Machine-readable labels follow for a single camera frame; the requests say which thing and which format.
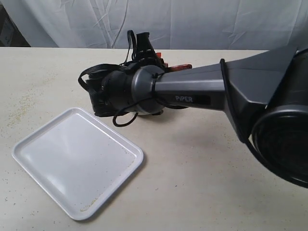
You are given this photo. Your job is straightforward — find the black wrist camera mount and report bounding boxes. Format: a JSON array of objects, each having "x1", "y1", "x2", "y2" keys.
[{"x1": 131, "y1": 32, "x2": 164, "y2": 67}]

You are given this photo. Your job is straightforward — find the dark red wooden spoon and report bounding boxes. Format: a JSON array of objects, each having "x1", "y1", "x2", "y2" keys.
[{"x1": 166, "y1": 64, "x2": 192, "y2": 73}]

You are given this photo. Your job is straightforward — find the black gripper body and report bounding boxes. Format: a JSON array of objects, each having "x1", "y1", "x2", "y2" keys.
[{"x1": 86, "y1": 72, "x2": 113, "y2": 117}]

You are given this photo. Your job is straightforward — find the white backdrop cloth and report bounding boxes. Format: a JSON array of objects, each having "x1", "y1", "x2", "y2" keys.
[{"x1": 2, "y1": 0, "x2": 308, "y2": 50}]

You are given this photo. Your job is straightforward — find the white rectangular plastic tray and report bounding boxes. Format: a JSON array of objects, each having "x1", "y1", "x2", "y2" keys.
[{"x1": 12, "y1": 107, "x2": 144, "y2": 221}]

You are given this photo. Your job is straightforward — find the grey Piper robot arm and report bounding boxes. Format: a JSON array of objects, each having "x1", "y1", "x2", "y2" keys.
[{"x1": 78, "y1": 47, "x2": 308, "y2": 188}]

